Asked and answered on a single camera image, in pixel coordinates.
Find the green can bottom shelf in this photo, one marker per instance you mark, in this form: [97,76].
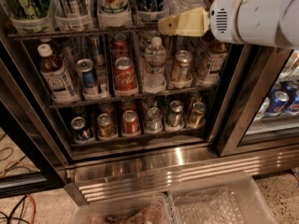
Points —
[174,114]

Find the pepsi cans behind glass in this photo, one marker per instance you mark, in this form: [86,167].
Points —
[282,99]

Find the red can bottom shelf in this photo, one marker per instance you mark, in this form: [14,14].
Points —
[130,123]

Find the gold can bottom left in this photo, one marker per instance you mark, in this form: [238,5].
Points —
[105,125]

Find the iced tea bottle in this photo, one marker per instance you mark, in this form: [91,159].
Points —
[211,63]
[52,68]

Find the middle wire shelf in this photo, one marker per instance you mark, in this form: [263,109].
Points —
[136,96]

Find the top wire shelf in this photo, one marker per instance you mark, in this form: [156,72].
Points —
[13,33]

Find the gold can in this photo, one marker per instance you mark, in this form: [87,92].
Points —
[105,125]
[197,114]

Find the gold can middle shelf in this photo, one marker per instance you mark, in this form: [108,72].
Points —
[181,66]

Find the steel fridge base grille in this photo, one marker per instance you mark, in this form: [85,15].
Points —
[111,178]

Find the green can shelf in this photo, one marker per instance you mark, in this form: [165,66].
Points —
[174,114]
[27,10]

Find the pepsi can bottom shelf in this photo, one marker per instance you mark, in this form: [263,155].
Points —
[80,129]

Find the bubble wrap sheet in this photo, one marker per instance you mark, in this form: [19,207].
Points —
[213,206]

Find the wire shelf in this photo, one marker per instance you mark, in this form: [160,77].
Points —
[13,33]
[136,96]

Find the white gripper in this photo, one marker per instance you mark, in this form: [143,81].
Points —
[224,20]

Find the left iced tea bottle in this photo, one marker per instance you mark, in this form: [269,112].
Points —
[52,68]

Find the silver can bottom shelf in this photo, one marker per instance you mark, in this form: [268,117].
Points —
[153,121]

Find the water bottle middle shelf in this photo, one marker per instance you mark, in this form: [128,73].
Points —
[154,60]

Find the fridge left open door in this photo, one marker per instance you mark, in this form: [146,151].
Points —
[25,120]

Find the right clear plastic bin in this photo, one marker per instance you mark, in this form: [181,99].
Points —
[248,196]

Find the fridge right glass door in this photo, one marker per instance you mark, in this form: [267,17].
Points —
[249,74]

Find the rear red can middle shelf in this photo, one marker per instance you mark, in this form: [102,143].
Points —
[120,46]

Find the left clear plastic bin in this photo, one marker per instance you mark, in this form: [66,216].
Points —
[149,208]

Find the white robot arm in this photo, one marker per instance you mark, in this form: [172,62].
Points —
[271,23]

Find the gold can bottom right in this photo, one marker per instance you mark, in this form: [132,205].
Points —
[197,114]

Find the blue can middle shelf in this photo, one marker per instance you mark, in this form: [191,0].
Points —
[85,69]

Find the green can top shelf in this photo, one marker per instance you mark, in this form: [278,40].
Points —
[27,10]

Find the right iced tea bottle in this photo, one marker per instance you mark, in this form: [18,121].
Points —
[211,63]

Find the red coke can middle shelf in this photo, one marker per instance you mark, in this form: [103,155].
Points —
[124,74]

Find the clear plastic bin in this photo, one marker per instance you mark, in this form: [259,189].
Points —
[149,208]
[248,196]

